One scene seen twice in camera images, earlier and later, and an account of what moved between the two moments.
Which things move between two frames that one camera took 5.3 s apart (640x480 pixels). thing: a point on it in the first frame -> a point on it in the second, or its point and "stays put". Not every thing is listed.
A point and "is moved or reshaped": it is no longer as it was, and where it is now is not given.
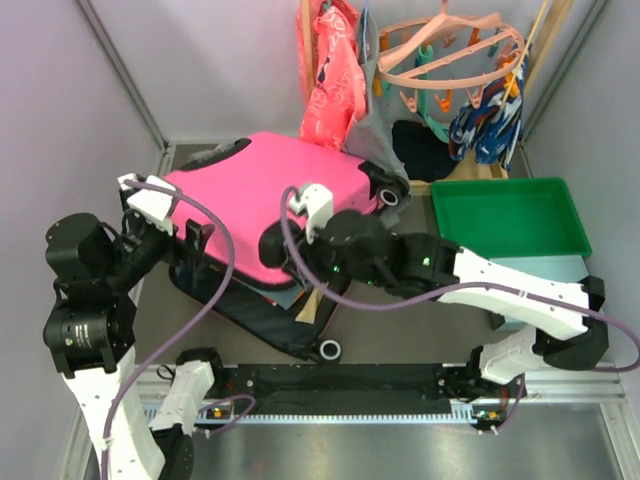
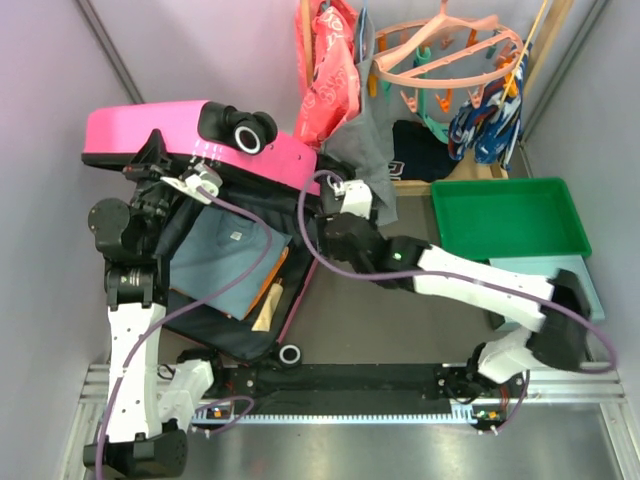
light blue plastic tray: [567, 268] stays put
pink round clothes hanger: [449, 51] stays put
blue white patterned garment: [492, 123] stays put
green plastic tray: [510, 217] stays put
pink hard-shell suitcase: [241, 186] is moved or reshaped
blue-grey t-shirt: [284, 298] -> [213, 248]
